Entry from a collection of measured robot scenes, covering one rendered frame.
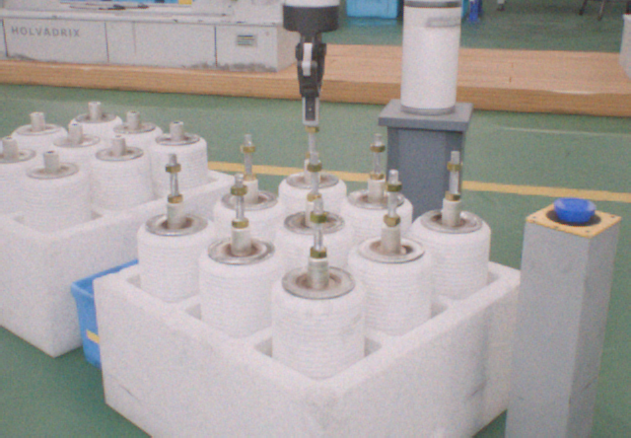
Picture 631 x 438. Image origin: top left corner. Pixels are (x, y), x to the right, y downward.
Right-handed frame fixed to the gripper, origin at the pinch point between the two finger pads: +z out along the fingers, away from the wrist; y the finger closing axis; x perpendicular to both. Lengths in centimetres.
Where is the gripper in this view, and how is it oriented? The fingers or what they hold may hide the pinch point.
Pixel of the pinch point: (311, 109)
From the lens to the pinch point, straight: 107.3
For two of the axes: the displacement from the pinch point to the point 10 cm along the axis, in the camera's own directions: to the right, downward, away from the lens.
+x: -9.9, -0.3, 1.0
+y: 1.0, -3.3, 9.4
